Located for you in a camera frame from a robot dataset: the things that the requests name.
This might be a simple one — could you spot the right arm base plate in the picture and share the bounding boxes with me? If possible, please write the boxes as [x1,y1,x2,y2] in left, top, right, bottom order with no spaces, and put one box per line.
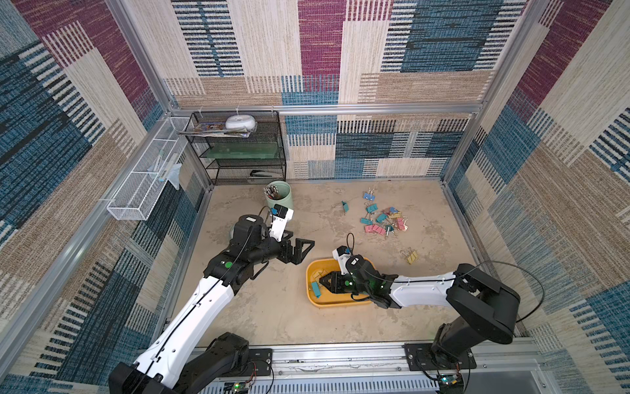
[403,342,477,372]

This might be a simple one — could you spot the yellow binder clip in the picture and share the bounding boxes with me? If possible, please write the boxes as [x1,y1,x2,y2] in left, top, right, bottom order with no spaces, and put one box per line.
[405,250,418,264]

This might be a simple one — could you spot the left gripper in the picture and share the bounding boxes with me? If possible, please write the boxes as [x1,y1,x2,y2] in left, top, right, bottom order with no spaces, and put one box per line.
[247,228,313,266]

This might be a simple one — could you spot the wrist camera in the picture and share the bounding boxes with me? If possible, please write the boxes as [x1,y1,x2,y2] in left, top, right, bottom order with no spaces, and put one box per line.
[332,246,352,275]
[269,204,295,242]

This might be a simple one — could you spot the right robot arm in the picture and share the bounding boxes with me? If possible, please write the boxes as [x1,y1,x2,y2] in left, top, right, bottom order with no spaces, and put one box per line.
[317,247,520,369]

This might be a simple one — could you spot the black wire shelf rack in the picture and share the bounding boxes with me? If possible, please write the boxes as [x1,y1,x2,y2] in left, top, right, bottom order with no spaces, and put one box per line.
[184,110,287,186]

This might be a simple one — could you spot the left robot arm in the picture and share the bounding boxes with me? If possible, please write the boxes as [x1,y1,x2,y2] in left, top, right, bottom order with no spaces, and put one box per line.
[108,214,315,393]

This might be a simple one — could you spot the white round device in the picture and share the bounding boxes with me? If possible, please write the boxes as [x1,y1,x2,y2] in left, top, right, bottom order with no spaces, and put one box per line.
[225,114,257,131]

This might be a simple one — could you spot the mint green pen cup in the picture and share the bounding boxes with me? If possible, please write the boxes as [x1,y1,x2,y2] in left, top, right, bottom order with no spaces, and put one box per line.
[264,181,294,209]

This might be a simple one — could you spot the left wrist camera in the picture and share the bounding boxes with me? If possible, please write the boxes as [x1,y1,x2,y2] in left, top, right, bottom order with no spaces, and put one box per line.
[269,204,295,242]

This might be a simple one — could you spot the pink binder clip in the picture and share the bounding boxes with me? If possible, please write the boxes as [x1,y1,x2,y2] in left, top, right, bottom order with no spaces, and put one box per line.
[364,224,387,236]
[396,218,408,231]

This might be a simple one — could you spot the magazines on shelf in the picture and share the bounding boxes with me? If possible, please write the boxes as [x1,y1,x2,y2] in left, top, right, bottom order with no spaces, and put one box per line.
[178,122,258,138]

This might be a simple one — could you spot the white wire wall basket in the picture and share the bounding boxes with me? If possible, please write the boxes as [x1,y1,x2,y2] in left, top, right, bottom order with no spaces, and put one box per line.
[107,117,188,221]

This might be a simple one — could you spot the pens in cup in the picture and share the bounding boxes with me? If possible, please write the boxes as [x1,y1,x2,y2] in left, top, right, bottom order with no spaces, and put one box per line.
[264,185,282,200]

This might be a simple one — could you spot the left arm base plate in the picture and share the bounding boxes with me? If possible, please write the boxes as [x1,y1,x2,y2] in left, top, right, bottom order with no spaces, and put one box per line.
[226,348,273,378]

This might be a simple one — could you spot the yellow storage tray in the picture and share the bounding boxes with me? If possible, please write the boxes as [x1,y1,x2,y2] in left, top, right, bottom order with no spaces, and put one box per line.
[306,259,371,308]

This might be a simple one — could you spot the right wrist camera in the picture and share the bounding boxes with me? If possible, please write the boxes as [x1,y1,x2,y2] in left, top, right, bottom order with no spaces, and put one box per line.
[332,246,352,275]

